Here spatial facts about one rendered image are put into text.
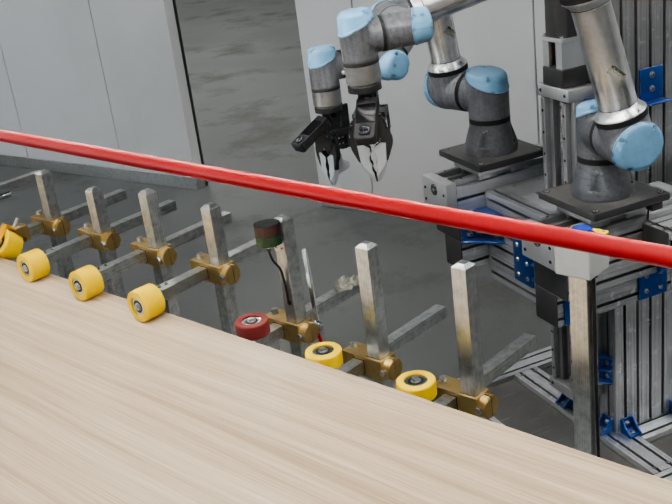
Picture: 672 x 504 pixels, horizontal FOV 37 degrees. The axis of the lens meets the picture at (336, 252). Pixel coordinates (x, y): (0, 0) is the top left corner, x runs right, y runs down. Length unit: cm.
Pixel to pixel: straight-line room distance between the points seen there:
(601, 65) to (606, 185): 34
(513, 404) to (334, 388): 130
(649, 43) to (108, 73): 447
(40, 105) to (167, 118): 122
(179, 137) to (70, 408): 430
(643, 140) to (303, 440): 100
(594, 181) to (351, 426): 92
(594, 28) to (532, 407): 139
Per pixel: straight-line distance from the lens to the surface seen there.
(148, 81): 636
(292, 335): 236
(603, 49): 223
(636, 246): 38
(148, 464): 188
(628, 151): 228
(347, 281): 253
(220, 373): 213
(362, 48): 206
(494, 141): 283
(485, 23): 485
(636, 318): 291
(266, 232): 221
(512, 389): 330
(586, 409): 193
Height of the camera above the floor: 189
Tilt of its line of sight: 22 degrees down
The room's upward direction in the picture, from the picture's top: 7 degrees counter-clockwise
